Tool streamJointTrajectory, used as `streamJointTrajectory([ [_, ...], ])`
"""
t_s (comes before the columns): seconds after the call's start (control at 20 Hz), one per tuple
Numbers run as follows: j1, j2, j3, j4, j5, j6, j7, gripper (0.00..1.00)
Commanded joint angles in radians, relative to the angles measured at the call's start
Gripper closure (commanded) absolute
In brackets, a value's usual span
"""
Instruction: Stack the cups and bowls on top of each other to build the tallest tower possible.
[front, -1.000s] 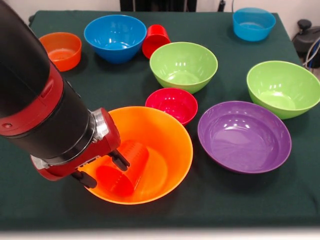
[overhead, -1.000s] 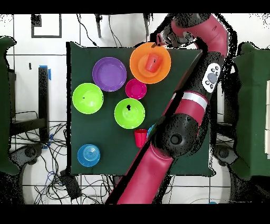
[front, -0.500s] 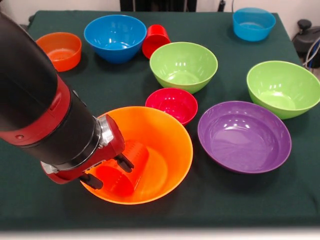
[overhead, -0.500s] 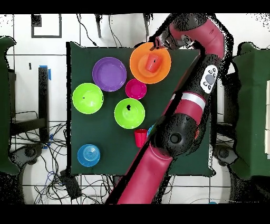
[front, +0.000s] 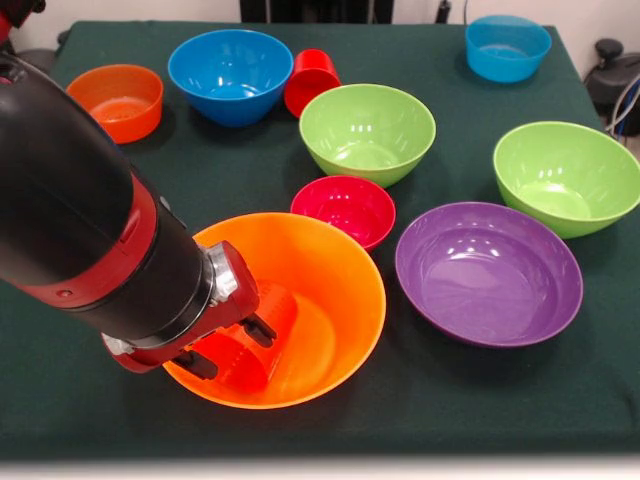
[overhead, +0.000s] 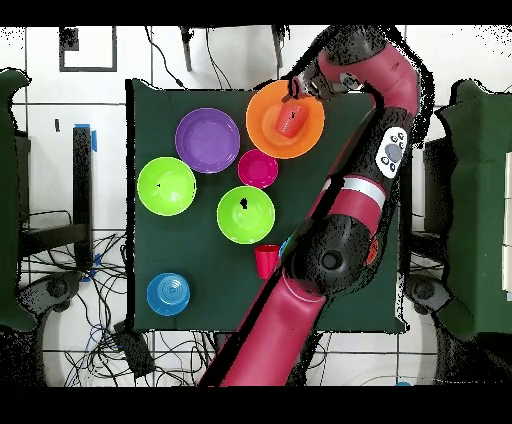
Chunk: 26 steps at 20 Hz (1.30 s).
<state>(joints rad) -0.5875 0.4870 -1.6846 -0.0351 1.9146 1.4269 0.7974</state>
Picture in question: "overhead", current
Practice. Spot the orange cup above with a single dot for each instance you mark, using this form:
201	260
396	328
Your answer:
290	120

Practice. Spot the large yellow-orange bowl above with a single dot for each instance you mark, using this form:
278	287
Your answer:
260	132

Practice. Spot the small pink-red bowl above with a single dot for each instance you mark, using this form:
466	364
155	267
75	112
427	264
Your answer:
258	168

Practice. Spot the purple bowl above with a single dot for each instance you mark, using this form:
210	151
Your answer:
207	140

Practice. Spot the green bowl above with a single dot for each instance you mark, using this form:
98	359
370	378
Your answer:
245	224
166	196

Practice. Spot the red cup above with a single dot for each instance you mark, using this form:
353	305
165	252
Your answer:
266	260

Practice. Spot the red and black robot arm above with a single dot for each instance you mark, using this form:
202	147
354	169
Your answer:
280	340

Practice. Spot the black stand leg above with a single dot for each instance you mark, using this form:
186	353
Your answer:
278	44
186	48

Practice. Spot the black metal beam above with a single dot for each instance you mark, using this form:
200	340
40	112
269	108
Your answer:
407	224

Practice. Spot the dark green table cloth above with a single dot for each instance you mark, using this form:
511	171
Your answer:
180	248

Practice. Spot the green cloth side table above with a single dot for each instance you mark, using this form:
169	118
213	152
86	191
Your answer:
480	200
10	200

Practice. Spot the small light blue bowl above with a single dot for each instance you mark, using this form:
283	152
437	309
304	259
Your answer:
168	294

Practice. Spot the black power strip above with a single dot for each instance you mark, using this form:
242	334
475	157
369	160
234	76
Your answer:
134	352

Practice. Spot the black square frame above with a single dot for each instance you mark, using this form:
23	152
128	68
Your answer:
114	48

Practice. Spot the black metal frame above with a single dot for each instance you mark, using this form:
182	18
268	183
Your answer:
82	180

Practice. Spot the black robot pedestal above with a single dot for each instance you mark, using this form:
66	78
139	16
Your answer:
306	360

